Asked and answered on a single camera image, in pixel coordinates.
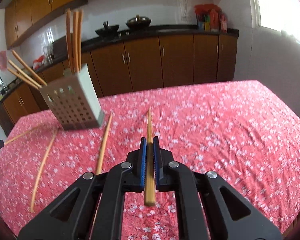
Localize lower wooden kitchen cabinets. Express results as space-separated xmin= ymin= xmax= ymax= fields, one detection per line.
xmin=0 ymin=33 xmax=239 ymax=137

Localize black kitchen countertop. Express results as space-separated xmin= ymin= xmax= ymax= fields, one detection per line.
xmin=0 ymin=24 xmax=239 ymax=103

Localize chopstick in holder leaning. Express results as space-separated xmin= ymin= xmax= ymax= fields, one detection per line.
xmin=7 ymin=50 xmax=47 ymax=90

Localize red floral tablecloth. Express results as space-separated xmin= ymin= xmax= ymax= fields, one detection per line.
xmin=0 ymin=81 xmax=300 ymax=233

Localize red plastic bag hanging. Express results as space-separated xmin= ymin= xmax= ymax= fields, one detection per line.
xmin=0 ymin=50 xmax=7 ymax=71

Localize white perforated utensil holder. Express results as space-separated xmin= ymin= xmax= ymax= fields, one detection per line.
xmin=39 ymin=63 xmax=105 ymax=131

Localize chopstick in holder upright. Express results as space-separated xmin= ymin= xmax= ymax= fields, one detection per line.
xmin=65 ymin=9 xmax=74 ymax=74

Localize upper wooden cabinets left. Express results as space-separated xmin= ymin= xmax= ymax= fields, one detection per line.
xmin=5 ymin=0 xmax=88 ymax=49

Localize black pan on stove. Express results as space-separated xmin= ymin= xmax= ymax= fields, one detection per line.
xmin=95 ymin=21 xmax=120 ymax=39

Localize red oil jugs group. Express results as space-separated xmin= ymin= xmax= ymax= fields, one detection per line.
xmin=194 ymin=4 xmax=228 ymax=33

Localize black wok with lid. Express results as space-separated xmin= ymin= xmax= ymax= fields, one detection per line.
xmin=126 ymin=15 xmax=151 ymax=30

